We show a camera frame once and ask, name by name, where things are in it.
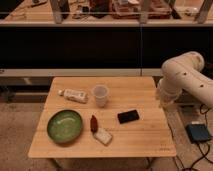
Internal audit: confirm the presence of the red-brown oblong object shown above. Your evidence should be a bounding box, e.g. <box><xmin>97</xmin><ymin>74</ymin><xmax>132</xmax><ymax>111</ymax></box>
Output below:
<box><xmin>90</xmin><ymin>115</ymin><xmax>98</xmax><ymax>133</ymax></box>

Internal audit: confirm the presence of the white sponge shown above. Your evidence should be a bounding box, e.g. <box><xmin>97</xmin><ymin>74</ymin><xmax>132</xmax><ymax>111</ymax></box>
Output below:
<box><xmin>93</xmin><ymin>128</ymin><xmax>112</xmax><ymax>145</ymax></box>

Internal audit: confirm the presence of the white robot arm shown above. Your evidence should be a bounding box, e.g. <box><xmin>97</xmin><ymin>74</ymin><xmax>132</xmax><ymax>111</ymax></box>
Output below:
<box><xmin>156</xmin><ymin>51</ymin><xmax>213</xmax><ymax>108</ymax></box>

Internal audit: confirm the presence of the green ceramic bowl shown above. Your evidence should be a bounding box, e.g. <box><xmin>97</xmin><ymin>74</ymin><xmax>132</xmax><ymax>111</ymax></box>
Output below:
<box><xmin>47</xmin><ymin>110</ymin><xmax>83</xmax><ymax>144</ymax></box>

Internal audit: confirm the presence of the clear plastic cup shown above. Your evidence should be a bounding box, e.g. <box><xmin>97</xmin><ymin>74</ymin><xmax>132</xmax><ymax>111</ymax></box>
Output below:
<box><xmin>92</xmin><ymin>84</ymin><xmax>109</xmax><ymax>108</ymax></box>

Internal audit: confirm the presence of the white tube bottle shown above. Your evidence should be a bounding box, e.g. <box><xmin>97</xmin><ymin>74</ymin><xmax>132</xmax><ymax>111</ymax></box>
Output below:
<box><xmin>58</xmin><ymin>89</ymin><xmax>88</xmax><ymax>104</ymax></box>

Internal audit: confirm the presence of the black phone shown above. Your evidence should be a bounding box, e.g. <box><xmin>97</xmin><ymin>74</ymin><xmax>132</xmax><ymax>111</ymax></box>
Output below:
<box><xmin>117</xmin><ymin>110</ymin><xmax>139</xmax><ymax>124</ymax></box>

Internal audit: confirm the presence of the long wooden workbench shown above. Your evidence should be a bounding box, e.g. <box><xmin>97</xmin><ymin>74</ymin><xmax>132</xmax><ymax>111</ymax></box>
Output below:
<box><xmin>0</xmin><ymin>0</ymin><xmax>213</xmax><ymax>78</ymax></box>

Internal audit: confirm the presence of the wooden folding table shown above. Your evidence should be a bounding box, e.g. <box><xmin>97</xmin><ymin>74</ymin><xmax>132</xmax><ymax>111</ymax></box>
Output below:
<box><xmin>28</xmin><ymin>77</ymin><xmax>176</xmax><ymax>159</ymax></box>

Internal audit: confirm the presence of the red tray on shelf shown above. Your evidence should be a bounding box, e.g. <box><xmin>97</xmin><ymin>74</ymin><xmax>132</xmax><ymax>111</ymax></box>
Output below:
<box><xmin>110</xmin><ymin>0</ymin><xmax>172</xmax><ymax>19</ymax></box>

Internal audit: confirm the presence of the black power box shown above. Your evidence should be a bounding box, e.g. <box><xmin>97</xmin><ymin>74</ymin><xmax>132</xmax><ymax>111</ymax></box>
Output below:
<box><xmin>186</xmin><ymin>124</ymin><xmax>212</xmax><ymax>143</ymax></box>

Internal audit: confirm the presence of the black floor cable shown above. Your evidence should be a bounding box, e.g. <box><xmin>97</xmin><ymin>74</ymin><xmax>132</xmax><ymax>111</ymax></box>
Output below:
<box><xmin>172</xmin><ymin>103</ymin><xmax>213</xmax><ymax>171</ymax></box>

